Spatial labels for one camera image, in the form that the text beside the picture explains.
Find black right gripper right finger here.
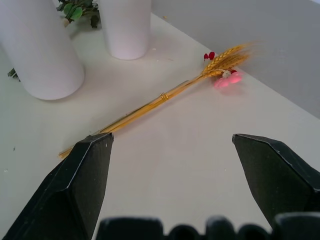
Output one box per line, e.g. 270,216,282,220
232,133,320,230

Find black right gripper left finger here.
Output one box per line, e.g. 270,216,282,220
1,132,115,240

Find tall white cylindrical vase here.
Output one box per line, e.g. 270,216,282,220
95,0,152,61
0,0,85,101

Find golden dried wheat bundle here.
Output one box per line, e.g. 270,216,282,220
58,41,263,159

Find green leafy sprig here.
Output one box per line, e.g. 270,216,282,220
56,0,101,29

